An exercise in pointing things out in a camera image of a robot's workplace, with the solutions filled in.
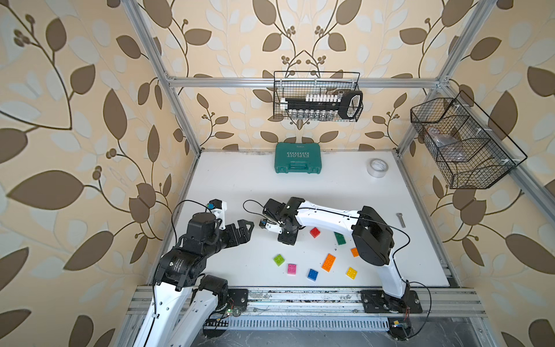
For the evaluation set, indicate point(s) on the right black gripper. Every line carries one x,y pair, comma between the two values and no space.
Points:
286,240

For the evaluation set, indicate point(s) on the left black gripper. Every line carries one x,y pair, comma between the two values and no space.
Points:
234,240

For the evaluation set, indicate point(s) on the red lego brick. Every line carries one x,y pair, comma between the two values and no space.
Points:
315,232

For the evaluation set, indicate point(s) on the dark green long lego brick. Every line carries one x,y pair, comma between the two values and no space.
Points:
340,239

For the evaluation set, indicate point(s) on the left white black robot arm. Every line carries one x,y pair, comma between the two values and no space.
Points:
184,298

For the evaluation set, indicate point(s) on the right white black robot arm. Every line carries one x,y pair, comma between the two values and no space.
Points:
372,237

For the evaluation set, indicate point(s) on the lime green lego brick lower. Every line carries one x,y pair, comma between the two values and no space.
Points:
279,260

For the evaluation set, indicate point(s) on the pink lego brick lower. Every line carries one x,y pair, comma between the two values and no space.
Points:
291,270

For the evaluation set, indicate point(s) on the long orange lego brick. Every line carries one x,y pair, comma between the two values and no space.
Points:
328,263

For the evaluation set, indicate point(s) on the blue lego brick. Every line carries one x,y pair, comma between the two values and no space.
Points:
312,275

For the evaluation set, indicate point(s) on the yellow lego brick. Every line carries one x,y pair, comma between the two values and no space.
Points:
351,273

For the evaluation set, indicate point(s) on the green plastic tool case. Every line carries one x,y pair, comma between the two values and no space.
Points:
298,158

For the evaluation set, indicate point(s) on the clear tape roll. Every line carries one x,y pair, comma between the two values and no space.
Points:
377,168

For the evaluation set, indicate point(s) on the silver bolt on table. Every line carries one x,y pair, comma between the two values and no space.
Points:
401,220

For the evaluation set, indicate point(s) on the black white tool in basket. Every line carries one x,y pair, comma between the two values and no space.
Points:
341,106

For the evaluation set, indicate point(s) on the plastic bag in basket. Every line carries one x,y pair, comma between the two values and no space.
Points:
449,148

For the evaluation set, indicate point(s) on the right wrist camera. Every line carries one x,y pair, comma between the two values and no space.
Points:
270,226

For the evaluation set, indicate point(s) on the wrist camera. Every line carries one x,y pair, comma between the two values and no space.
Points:
218,209
270,226

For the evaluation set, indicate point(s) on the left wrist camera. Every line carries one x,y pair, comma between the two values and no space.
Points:
218,209

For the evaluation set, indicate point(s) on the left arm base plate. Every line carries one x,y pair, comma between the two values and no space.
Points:
235,300

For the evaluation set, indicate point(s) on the black wire basket back wall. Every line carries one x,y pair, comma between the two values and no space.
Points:
297,84

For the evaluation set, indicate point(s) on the black wire basket wall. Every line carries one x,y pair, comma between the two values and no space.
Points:
297,84
491,152

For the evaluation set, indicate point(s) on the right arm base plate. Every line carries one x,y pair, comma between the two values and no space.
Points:
378,302

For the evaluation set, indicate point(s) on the black wire basket right wall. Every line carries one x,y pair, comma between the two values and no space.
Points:
491,152

